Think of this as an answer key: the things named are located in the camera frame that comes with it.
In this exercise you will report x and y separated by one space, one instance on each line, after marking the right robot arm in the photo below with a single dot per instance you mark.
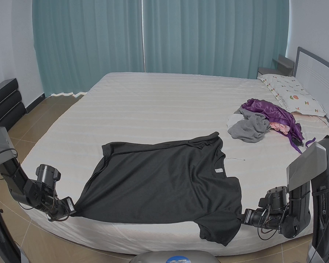
307 163

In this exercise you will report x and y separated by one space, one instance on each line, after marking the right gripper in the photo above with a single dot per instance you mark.
253 218

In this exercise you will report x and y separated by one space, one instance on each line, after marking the grey knitted garment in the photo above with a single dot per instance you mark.
249 130

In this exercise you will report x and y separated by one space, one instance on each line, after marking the bed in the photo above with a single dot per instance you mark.
153 105

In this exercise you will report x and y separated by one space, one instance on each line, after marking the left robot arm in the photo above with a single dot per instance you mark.
16 179

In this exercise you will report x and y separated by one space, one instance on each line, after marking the white garment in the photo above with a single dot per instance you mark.
233 120

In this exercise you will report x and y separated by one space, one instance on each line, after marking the pink garment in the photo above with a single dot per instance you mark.
279 127

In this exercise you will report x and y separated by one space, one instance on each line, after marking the black T-shirt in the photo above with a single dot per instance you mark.
164 185

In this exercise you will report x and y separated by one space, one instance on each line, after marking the purple satin garment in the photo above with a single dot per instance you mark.
271 110

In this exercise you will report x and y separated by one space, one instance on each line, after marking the grey bedside table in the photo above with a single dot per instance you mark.
278 67

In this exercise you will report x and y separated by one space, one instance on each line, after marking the black chest of drawers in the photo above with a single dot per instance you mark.
4 100

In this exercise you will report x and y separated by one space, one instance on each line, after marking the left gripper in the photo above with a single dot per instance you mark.
63 208

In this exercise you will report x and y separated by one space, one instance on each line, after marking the blue-green curtain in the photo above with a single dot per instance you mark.
213 31
87 37

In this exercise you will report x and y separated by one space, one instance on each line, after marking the white printed pillow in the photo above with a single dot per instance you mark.
290 92

